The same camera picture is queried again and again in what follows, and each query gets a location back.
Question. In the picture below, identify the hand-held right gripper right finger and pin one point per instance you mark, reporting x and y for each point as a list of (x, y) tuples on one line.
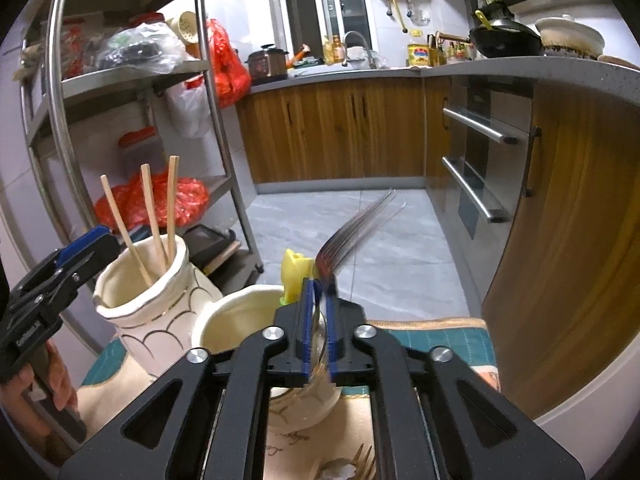
[(334, 365)]

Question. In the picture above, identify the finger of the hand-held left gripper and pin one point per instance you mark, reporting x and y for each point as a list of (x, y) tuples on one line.
[(95, 260), (85, 242)]

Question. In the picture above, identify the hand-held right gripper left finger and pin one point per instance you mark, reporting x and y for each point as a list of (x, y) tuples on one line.
[(309, 330)]

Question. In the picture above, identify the yellow plastic tongs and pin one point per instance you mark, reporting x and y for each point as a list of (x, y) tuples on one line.
[(295, 272)]

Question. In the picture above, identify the cream floral ceramic utensil holder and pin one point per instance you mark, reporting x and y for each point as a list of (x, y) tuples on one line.
[(150, 340)]

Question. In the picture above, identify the gold fork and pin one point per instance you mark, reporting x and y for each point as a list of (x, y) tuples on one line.
[(367, 465)]

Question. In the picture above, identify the person's left hand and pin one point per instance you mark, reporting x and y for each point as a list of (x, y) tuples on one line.
[(62, 380)]

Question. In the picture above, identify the red lidded container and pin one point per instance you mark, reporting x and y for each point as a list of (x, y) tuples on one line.
[(140, 150)]

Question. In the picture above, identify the crumpled red plastic bag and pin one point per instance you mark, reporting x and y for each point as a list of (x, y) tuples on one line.
[(190, 200)]

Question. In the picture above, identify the printed teal tablecloth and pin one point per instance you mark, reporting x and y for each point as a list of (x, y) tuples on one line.
[(450, 340)]

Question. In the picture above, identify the white plastic bag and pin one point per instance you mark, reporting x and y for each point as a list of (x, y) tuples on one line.
[(190, 110)]

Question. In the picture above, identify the steel shelf rack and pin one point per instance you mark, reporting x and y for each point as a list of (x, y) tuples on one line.
[(125, 77)]

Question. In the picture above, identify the wooden base cabinets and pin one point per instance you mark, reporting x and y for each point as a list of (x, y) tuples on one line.
[(330, 130)]

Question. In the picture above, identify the clear bag dark contents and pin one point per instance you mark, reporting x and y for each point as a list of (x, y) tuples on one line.
[(140, 47)]

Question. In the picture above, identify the hanging red plastic bag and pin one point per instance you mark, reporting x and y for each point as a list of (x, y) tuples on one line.
[(230, 75)]

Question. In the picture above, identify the beige plastic strainer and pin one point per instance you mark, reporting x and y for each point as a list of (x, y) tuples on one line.
[(185, 27)]

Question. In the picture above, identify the built-in oven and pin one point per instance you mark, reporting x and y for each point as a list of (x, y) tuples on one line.
[(475, 160)]

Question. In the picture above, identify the rice cooker pot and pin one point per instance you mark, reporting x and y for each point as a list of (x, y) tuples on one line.
[(267, 67)]

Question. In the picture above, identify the cooking oil bottle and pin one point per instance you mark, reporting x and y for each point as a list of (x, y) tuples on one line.
[(337, 52)]

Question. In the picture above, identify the steel faucet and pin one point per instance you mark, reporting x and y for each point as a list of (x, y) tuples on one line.
[(355, 35)]

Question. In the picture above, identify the row of seasoning bottles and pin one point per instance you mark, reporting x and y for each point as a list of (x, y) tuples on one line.
[(452, 52)]

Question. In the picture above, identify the kitchen window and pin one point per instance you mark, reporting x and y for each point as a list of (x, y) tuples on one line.
[(300, 5)]

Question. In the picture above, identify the grey countertop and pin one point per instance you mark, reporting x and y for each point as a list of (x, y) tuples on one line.
[(500, 67)]

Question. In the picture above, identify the black wok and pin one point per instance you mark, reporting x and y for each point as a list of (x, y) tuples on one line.
[(505, 40)]

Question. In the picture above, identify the white casserole pot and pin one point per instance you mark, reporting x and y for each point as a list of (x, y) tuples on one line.
[(570, 37)]

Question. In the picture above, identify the black wall shelf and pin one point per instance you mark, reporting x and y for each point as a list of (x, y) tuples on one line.
[(482, 0)]

